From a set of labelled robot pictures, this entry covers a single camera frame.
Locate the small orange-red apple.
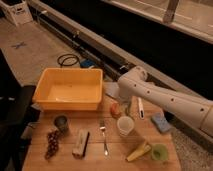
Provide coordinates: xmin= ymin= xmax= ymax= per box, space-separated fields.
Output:
xmin=110 ymin=103 xmax=121 ymax=118

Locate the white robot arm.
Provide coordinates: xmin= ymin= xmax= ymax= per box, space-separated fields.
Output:
xmin=117 ymin=66 xmax=213 ymax=137

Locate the grey cloth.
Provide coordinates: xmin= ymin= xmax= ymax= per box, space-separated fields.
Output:
xmin=105 ymin=82 xmax=119 ymax=99

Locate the green cucumber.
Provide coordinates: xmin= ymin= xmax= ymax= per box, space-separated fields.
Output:
xmin=125 ymin=102 xmax=131 ymax=116

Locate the blue object on floor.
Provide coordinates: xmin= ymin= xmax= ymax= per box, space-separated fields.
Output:
xmin=80 ymin=59 xmax=95 ymax=68

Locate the silver fork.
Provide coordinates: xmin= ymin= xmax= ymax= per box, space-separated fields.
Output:
xmin=99 ymin=120 xmax=109 ymax=156

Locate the white paper cup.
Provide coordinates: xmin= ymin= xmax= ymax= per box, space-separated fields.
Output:
xmin=117 ymin=116 xmax=134 ymax=136

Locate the yellow plastic bin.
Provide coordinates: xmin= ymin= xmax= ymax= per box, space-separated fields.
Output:
xmin=33 ymin=68 xmax=103 ymax=111

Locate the small metal cup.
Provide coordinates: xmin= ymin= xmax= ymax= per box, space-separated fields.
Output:
xmin=54 ymin=115 xmax=69 ymax=133

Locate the blue sponge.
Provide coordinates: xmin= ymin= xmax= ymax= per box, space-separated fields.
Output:
xmin=151 ymin=113 xmax=171 ymax=134

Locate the wooden block brush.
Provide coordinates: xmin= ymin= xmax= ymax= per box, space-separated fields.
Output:
xmin=72 ymin=129 xmax=90 ymax=158

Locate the bunch of dark grapes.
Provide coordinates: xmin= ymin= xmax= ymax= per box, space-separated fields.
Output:
xmin=45 ymin=130 xmax=60 ymax=160

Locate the green plastic cup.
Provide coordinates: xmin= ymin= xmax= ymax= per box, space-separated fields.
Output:
xmin=151 ymin=144 xmax=169 ymax=162

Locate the black chair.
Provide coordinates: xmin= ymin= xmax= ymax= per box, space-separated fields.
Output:
xmin=0 ymin=49 xmax=40 ymax=171

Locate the white crate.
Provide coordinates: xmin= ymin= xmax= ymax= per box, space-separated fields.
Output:
xmin=0 ymin=0 xmax=33 ymax=26

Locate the white handled brush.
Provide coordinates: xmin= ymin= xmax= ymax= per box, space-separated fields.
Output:
xmin=138 ymin=97 xmax=144 ymax=119

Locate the black coiled cable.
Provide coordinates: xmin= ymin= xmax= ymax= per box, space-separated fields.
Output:
xmin=56 ymin=53 xmax=81 ymax=68

